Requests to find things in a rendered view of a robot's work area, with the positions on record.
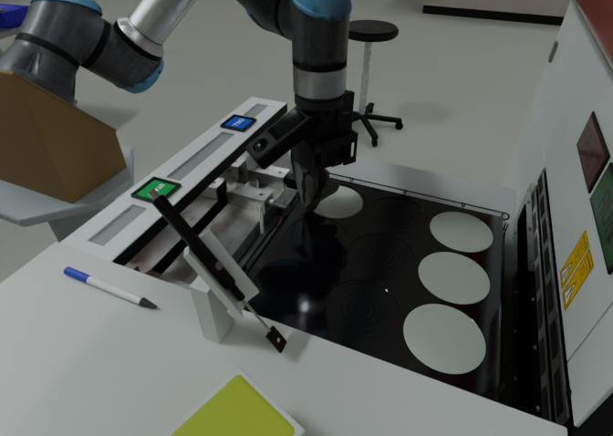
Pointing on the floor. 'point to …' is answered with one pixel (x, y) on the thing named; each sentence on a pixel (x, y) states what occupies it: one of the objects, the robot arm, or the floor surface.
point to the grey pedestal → (70, 222)
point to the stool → (373, 30)
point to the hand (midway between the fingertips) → (306, 205)
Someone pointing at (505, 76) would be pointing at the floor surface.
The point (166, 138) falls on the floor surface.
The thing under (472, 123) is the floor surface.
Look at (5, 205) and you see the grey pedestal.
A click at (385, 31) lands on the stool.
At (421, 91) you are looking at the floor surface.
